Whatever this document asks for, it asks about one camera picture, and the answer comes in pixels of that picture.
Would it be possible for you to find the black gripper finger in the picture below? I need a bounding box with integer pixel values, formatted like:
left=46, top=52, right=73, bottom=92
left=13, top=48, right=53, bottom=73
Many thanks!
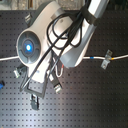
left=31, top=95, right=39, bottom=109

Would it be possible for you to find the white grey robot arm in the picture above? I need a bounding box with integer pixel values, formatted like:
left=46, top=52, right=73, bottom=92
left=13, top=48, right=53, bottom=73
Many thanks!
left=16, top=0, right=109, bottom=110

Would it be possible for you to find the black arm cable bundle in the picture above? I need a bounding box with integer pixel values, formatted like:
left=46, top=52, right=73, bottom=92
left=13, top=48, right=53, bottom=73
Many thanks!
left=19, top=0, right=98, bottom=92

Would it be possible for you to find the grey side connector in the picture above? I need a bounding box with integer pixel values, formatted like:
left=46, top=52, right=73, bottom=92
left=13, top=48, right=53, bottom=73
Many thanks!
left=14, top=67, right=24, bottom=78

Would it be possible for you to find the metal cable clip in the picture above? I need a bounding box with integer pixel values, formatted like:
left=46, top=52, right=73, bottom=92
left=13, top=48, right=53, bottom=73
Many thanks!
left=101, top=50, right=112, bottom=70

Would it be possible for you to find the white cable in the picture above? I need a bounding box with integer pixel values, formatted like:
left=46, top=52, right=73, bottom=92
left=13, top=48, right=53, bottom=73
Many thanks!
left=0, top=55, right=128, bottom=62

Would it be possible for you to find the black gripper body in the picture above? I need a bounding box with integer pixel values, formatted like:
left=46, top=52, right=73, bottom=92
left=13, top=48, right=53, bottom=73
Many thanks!
left=23, top=78, right=48, bottom=98

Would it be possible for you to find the silver connector plug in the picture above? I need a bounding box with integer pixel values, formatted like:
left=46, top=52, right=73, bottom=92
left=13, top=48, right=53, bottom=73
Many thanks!
left=49, top=75, right=63, bottom=94

